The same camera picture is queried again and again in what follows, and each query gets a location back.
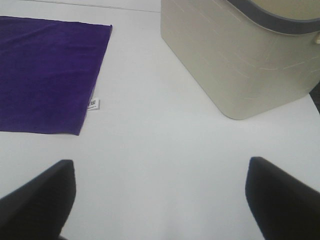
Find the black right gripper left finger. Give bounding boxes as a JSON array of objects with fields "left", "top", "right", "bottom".
[{"left": 0, "top": 159, "right": 76, "bottom": 240}]

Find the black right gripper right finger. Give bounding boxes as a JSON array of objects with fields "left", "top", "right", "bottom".
[{"left": 245, "top": 156, "right": 320, "bottom": 240}]

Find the purple towel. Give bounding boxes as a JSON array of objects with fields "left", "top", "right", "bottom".
[{"left": 0, "top": 16, "right": 113, "bottom": 136}]

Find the white towel label tag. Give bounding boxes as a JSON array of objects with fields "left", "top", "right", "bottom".
[{"left": 87, "top": 98, "right": 101, "bottom": 111}]

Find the beige fabric storage bin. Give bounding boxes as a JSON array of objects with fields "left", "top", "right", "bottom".
[{"left": 160, "top": 0, "right": 320, "bottom": 120}]

